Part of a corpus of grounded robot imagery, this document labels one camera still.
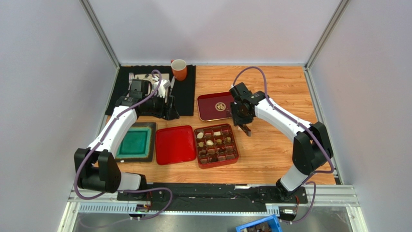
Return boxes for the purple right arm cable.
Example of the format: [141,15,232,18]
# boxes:
[232,66,336,224]

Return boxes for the black cloth placemat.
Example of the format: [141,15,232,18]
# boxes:
[105,65,196,116]

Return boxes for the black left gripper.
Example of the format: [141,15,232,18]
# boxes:
[142,92,179,121]

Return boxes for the metal serving tongs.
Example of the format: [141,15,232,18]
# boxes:
[238,124,251,137]

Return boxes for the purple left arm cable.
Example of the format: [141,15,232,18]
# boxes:
[73,70,173,221]

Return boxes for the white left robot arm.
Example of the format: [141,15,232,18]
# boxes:
[74,77,179,193]

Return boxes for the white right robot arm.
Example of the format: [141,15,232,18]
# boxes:
[230,83,334,197]

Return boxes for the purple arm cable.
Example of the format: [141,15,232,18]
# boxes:
[232,66,336,224]
[73,70,173,221]

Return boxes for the red chocolate serving tray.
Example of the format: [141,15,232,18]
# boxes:
[197,92,234,122]

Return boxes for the silver fork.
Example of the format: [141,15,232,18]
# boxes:
[128,72,134,84]

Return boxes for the red tin lid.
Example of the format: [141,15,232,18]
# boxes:
[155,125,196,165]

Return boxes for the floral square plate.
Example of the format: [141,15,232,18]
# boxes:
[134,73,170,84]

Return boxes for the turquoise glazed dark plate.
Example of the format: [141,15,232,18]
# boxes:
[116,122,157,163]

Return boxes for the red chocolate box with tray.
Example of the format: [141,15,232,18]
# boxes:
[193,124,239,169]

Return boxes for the orange mug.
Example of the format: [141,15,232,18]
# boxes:
[171,59,187,81]

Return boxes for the blue plastic bin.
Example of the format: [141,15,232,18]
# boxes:
[235,215,283,232]

